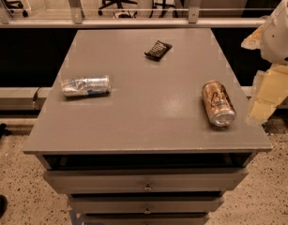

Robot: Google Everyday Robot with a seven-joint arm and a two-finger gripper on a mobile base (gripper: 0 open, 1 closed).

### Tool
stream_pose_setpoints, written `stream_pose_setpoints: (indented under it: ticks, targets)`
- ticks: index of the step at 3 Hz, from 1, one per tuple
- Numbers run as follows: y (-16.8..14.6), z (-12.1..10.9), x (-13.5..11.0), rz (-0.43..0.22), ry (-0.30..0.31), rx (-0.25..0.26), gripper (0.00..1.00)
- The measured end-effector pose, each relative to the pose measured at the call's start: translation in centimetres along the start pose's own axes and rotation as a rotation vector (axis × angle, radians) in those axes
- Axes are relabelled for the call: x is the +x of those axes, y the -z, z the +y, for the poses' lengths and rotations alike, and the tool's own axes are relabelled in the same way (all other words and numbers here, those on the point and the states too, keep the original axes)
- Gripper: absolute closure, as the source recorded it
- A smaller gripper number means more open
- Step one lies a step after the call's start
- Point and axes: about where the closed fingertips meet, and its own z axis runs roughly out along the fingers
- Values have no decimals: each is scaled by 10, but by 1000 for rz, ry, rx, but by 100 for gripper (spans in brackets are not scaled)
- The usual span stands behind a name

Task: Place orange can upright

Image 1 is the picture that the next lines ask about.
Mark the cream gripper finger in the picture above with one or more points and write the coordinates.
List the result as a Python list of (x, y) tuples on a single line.
[(269, 90), (253, 41)]

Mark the orange soda can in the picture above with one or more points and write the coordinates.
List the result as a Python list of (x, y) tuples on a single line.
[(218, 106)]

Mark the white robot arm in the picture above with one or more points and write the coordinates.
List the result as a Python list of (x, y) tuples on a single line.
[(274, 40)]

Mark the silver blue can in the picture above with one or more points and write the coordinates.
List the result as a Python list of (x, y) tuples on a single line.
[(86, 86)]

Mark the black snack bag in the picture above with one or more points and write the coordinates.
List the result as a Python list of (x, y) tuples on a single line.
[(158, 50)]

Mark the metal railing beam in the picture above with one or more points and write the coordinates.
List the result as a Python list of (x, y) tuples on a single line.
[(137, 23)]

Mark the grey drawer cabinet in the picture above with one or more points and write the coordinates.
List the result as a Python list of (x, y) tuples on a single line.
[(145, 154)]

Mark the black office chair at left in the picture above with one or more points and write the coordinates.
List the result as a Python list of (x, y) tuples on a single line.
[(11, 5)]

